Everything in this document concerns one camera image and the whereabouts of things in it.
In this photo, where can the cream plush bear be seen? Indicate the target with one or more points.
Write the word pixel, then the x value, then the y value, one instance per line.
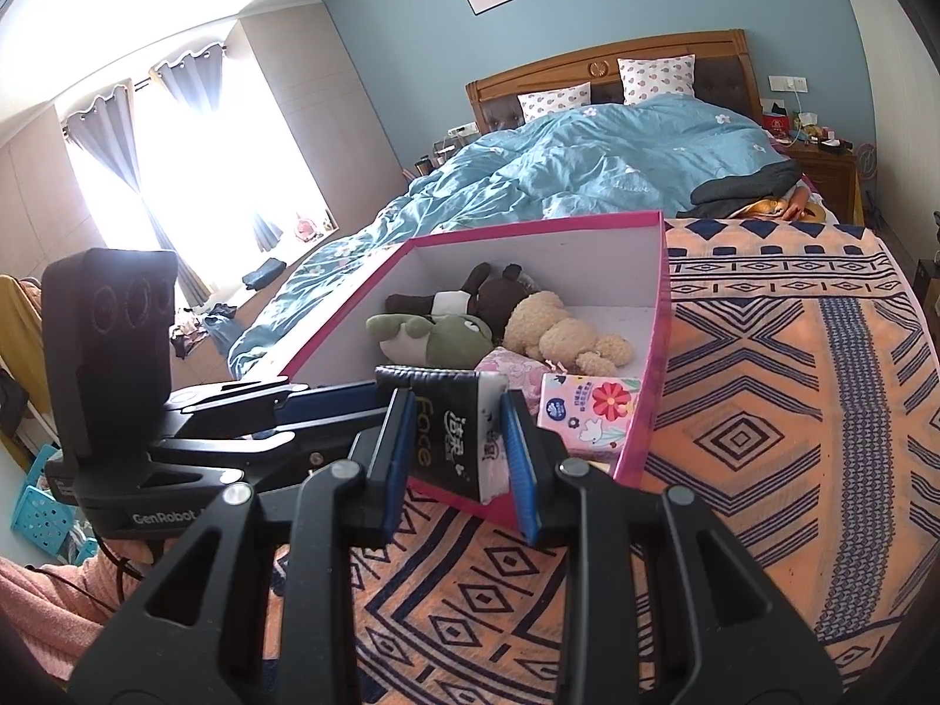
pixel 543 323

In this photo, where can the person's left forearm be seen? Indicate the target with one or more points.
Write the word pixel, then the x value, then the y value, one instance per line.
pixel 44 617

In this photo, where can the white wall outlet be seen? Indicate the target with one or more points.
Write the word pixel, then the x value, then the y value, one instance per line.
pixel 460 128
pixel 787 83

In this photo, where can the dark brown teddy bear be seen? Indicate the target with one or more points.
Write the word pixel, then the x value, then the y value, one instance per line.
pixel 507 294

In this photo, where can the heap of clothes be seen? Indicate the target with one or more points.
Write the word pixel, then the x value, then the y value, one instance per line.
pixel 202 330

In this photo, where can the wooden nightstand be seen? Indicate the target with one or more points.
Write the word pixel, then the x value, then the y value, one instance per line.
pixel 826 176

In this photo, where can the pink cardboard box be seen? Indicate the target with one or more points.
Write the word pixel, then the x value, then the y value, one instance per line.
pixel 650 396

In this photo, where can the yellow garment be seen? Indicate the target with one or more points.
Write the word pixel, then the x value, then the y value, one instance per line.
pixel 18 338

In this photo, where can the teal plastic basket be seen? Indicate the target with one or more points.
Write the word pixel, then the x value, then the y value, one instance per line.
pixel 44 514

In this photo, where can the pink toy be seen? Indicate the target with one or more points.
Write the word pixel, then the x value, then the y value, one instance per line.
pixel 305 226

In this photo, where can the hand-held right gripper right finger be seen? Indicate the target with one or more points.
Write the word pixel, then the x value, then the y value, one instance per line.
pixel 518 470

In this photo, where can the yellow patterned cloth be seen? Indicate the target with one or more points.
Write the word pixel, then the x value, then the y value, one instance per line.
pixel 764 207

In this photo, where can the black tissue pack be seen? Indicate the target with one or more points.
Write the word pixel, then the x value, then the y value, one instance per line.
pixel 448 440

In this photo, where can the blue floral duvet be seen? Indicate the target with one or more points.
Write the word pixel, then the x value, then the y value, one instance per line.
pixel 587 161

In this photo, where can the dark folded cloth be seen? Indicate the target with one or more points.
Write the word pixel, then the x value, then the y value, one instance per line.
pixel 264 274

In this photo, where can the dark grey cloth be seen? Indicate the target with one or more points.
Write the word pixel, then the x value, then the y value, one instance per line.
pixel 742 191

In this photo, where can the pink tissue pack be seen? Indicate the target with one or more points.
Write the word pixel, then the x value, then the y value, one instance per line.
pixel 587 418

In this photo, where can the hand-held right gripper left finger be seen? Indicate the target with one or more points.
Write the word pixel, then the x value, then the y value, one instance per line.
pixel 396 470

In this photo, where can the orange patterned blanket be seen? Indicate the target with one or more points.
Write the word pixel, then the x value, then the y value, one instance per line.
pixel 771 455

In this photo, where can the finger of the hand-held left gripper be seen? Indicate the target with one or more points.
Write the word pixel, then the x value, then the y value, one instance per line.
pixel 294 448
pixel 330 402

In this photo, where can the red box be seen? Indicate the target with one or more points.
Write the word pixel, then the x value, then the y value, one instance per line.
pixel 775 123

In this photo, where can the blue-grey curtain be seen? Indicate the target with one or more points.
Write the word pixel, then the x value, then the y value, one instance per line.
pixel 191 88
pixel 106 147

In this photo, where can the wooden bed headboard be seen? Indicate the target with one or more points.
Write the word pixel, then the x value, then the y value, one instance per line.
pixel 529 73

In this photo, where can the green plush toy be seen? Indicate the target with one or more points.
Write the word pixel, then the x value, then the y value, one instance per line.
pixel 455 338

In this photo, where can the white spotted pillow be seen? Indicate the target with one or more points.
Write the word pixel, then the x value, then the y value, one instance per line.
pixel 554 103
pixel 656 79

